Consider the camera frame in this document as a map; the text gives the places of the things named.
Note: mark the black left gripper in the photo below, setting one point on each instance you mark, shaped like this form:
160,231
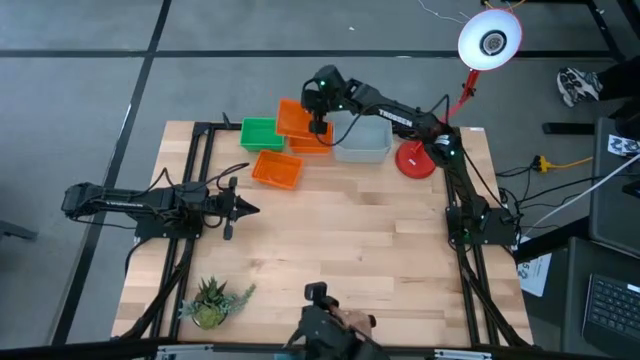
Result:
220,206

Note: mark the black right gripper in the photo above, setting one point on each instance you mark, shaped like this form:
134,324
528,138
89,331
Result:
325,92

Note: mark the orange plastic basket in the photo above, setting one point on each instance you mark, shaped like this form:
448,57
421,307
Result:
292,117
310,146
277,169

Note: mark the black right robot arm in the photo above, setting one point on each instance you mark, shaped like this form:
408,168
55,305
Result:
400,116

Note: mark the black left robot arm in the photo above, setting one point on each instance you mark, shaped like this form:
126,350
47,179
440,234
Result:
120,204

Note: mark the small potted succulent plant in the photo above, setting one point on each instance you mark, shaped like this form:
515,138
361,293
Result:
210,305

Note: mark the red desk lamp white shade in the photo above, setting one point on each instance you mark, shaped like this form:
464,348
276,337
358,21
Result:
415,162

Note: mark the person's hand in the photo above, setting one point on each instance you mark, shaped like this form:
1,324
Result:
352,318

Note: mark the black rig crossbar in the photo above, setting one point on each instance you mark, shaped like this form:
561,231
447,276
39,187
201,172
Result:
100,350

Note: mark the dark grey floor foot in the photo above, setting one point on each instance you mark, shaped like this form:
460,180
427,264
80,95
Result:
15,230

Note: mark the black floor bar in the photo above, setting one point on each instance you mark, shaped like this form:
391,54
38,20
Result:
570,128

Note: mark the person's shoe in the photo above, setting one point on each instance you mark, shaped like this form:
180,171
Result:
577,86

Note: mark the white paper sheet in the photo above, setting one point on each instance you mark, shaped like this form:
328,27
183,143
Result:
537,277

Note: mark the printed marker paper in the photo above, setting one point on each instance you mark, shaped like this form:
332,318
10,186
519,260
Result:
622,146

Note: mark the person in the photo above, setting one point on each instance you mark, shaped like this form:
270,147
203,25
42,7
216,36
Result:
622,80

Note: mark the black desk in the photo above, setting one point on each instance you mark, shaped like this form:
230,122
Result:
572,300

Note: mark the dark grey side table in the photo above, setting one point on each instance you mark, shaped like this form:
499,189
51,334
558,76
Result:
615,210

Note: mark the black keyboard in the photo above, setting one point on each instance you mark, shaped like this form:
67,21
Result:
615,310

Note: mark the black metal table frame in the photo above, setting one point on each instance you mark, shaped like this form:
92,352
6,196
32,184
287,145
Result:
206,127

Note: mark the black table-level camera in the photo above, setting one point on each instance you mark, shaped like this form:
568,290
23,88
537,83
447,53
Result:
320,330

